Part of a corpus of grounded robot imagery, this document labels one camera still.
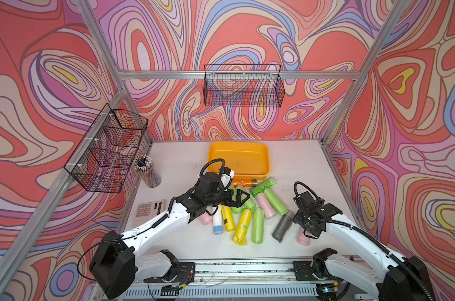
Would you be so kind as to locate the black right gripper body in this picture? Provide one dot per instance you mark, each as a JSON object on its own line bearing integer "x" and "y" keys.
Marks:
{"x": 301, "y": 218}

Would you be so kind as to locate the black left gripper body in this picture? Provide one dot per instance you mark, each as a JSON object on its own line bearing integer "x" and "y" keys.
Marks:
{"x": 220, "y": 197}

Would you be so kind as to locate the pink trash bag roll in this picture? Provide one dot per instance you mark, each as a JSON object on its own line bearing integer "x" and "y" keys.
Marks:
{"x": 206, "y": 218}
{"x": 264, "y": 204}
{"x": 303, "y": 237}

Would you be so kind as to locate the grey trash bag roll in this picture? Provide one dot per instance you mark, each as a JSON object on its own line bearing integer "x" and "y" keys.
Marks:
{"x": 283, "y": 226}

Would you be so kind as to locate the light green roll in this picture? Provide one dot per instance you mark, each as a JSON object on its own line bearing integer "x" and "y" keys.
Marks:
{"x": 235, "y": 210}
{"x": 275, "y": 202}
{"x": 258, "y": 226}
{"x": 249, "y": 204}

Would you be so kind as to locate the orange plastic storage box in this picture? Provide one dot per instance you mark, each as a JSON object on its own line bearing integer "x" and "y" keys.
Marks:
{"x": 249, "y": 160}

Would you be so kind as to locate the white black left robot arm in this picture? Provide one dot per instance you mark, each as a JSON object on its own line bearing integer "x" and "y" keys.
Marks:
{"x": 148, "y": 233}

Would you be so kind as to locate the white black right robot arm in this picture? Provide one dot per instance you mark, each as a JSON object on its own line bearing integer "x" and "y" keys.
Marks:
{"x": 386, "y": 274}

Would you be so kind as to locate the green yellow trash bag roll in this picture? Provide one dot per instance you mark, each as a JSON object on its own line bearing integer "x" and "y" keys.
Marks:
{"x": 227, "y": 217}

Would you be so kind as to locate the white blue trash bag roll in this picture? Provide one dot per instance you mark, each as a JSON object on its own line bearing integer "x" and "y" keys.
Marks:
{"x": 217, "y": 222}

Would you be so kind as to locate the green roll with label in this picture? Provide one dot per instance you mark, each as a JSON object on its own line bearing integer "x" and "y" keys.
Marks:
{"x": 268, "y": 183}

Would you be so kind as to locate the yellow trash bag roll lower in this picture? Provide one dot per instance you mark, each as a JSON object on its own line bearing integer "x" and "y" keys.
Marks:
{"x": 239, "y": 238}

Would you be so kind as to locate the pink calculator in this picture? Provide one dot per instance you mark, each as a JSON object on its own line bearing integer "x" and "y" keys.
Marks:
{"x": 146, "y": 211}

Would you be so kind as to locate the cup of pens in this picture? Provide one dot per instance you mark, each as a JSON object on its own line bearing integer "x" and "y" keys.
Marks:
{"x": 144, "y": 166}

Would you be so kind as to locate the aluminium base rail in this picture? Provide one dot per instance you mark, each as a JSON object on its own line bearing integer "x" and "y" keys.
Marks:
{"x": 242, "y": 270}

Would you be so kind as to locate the black wire basket back wall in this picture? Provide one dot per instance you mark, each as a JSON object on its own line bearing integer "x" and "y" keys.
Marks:
{"x": 243, "y": 85}

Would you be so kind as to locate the black wire basket wall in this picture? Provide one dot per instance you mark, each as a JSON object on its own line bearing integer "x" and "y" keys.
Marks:
{"x": 243, "y": 85}
{"x": 103, "y": 159}

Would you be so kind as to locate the black wire basket left wall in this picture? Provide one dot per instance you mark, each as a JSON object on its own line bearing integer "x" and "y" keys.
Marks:
{"x": 103, "y": 159}

